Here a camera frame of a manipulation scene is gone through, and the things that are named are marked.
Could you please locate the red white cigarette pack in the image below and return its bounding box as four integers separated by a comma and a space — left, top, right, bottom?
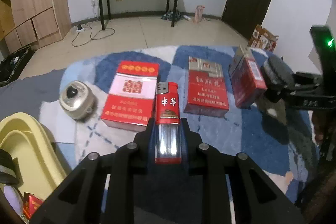
101, 60, 159, 132

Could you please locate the beige Hello Kitty case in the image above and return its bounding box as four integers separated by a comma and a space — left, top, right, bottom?
59, 81, 95, 120

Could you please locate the red lighter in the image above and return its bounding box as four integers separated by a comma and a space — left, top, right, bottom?
154, 82, 182, 164

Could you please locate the blue white checkered rug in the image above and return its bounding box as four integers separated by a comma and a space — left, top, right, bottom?
39, 46, 319, 201

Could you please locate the small red box in basin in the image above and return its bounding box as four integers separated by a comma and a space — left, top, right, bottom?
23, 192, 44, 219

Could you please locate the yellow plastic basin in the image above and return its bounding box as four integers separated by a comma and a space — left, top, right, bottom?
1, 113, 66, 215

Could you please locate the red silver cigarette pack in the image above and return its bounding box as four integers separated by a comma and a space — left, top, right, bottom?
184, 56, 230, 118

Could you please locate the grey bed sheet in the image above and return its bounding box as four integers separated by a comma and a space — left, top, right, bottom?
0, 69, 65, 119

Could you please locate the pink bag on floor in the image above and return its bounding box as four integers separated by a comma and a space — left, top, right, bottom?
194, 5, 205, 23

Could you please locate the black open case on floor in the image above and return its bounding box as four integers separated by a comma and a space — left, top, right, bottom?
0, 46, 36, 87

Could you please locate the dark cloth under table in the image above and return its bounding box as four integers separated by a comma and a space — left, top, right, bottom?
161, 10, 183, 21

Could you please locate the wooden wardrobe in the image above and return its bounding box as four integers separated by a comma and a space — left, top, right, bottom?
1, 0, 71, 53

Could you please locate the cardboard box by wall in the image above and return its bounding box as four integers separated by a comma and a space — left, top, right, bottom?
248, 24, 278, 52

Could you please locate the white power strip with cable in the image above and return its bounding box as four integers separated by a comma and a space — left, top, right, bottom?
71, 23, 116, 48

